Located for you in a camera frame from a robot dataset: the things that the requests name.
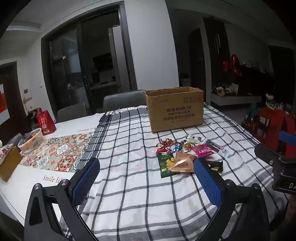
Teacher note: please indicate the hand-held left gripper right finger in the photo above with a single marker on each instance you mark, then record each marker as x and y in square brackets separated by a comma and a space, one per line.
[208, 183]

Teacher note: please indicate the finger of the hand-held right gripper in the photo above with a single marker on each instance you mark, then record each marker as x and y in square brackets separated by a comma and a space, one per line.
[288, 137]
[268, 154]

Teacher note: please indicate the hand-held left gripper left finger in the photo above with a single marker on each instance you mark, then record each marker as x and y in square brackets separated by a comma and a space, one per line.
[84, 183]

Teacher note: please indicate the white green candy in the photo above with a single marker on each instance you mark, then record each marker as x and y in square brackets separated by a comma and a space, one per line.
[193, 139]

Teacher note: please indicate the blue foil candy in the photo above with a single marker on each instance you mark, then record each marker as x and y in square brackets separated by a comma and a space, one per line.
[177, 147]

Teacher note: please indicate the brown cardboard box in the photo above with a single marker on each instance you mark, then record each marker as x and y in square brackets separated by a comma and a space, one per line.
[175, 111]

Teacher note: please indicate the black snack packet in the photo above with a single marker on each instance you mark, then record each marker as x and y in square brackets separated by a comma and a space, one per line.
[216, 165]

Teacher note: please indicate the red gift box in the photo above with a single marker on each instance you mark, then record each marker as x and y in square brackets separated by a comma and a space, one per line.
[268, 125]

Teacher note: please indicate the orange triangular snack packet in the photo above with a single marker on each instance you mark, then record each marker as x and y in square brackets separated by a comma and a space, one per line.
[182, 166]

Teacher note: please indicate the pink snack packet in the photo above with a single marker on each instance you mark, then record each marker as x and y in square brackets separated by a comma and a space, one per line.
[201, 150]

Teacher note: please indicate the orange flat snack packet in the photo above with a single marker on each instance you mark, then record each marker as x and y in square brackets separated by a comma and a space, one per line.
[182, 155]

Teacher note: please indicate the white tube snack packet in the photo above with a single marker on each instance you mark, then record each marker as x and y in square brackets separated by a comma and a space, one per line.
[215, 146]

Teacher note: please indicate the patterned table mat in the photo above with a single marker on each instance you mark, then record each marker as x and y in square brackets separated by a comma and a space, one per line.
[60, 153]

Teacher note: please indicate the yellow round candy clear wrapper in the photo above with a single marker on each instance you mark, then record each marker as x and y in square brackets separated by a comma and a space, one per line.
[186, 146]

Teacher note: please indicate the green cracker packet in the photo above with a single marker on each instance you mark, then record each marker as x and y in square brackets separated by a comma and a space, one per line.
[165, 165]

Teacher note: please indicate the black white checked cloth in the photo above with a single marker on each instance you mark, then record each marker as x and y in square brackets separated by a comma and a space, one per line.
[129, 162]

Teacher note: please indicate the white tablecloth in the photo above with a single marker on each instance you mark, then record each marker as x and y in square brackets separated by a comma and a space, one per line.
[30, 183]

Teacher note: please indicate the red candy packet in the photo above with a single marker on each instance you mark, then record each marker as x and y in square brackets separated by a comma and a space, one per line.
[161, 149]

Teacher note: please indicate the red gold foil candy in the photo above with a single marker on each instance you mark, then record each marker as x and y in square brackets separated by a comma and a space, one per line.
[167, 141]

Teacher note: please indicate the white low shelf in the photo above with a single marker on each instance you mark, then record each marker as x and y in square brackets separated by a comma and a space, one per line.
[235, 99]

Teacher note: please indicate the white plastic basket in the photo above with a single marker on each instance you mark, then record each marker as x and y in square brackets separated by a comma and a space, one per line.
[32, 143]

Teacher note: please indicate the dark cabinet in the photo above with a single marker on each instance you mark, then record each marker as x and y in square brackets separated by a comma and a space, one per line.
[254, 81]

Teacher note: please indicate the red gift bag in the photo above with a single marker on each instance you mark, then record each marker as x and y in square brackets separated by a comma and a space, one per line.
[46, 125]

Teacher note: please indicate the grey chair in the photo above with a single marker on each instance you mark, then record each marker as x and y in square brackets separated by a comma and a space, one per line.
[124, 99]
[71, 112]

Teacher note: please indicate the brown tissue box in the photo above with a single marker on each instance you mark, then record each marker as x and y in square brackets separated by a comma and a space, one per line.
[10, 164]

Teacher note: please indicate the red balloons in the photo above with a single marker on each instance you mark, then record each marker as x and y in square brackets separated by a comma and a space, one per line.
[233, 63]

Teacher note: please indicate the dark sliding glass door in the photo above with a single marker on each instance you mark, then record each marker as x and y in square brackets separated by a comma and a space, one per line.
[69, 69]

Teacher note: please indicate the red wall picture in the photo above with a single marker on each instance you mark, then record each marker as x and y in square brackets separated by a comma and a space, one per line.
[3, 104]

